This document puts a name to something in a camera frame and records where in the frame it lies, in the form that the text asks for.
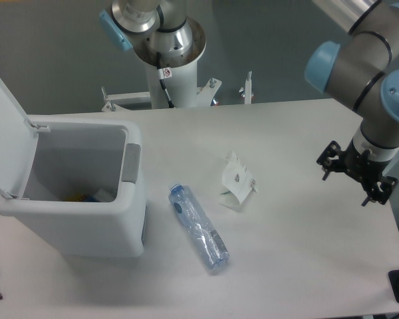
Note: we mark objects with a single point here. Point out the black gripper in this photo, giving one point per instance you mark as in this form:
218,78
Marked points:
361,168

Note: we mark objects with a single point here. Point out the white plastic trash can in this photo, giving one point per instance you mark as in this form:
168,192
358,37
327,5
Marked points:
76,182

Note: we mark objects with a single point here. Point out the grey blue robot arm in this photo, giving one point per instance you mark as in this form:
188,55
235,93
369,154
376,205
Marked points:
354,74

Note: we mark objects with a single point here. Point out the crumpled white paper packet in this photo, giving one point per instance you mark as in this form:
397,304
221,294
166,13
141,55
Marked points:
237,183

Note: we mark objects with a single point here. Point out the clear plastic water bottle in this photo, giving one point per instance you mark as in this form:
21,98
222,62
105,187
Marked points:
204,236

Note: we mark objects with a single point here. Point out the white metal frame post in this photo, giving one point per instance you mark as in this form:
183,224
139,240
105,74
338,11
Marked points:
246,92

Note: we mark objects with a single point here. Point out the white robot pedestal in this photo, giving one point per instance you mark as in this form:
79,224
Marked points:
170,60

